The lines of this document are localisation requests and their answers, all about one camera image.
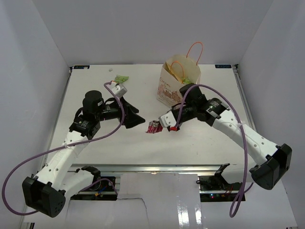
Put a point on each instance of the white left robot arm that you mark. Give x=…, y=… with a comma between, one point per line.
x=49, y=190

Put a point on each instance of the blue label right corner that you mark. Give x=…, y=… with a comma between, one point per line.
x=223, y=66

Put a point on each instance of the blue label corner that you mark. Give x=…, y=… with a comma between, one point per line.
x=81, y=67
x=223, y=66

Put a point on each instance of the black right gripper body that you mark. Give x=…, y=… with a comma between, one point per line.
x=187, y=113

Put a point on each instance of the blue label left corner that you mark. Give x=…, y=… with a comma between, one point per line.
x=81, y=67

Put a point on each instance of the red candy packet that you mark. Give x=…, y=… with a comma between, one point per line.
x=154, y=127

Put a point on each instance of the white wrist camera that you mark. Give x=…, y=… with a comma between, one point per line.
x=118, y=89
x=168, y=121

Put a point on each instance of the green triangular snack packet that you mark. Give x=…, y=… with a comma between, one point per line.
x=186, y=80

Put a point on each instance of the yellow chips bag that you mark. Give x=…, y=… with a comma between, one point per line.
x=176, y=69

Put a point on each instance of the light green snack packet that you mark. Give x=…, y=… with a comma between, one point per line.
x=121, y=79

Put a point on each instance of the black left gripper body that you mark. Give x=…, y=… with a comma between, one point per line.
x=113, y=111

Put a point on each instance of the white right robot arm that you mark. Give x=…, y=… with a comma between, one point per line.
x=272, y=161

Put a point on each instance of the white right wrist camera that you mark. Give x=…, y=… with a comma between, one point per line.
x=168, y=121

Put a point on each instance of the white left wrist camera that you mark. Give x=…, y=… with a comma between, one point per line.
x=118, y=89

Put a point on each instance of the aluminium table frame rail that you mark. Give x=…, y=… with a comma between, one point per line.
x=183, y=169

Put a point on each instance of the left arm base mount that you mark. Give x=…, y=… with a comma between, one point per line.
x=102, y=191

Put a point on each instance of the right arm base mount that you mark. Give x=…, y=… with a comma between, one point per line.
x=215, y=188

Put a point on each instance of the paper bag with orange handles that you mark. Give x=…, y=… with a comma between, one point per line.
x=168, y=88

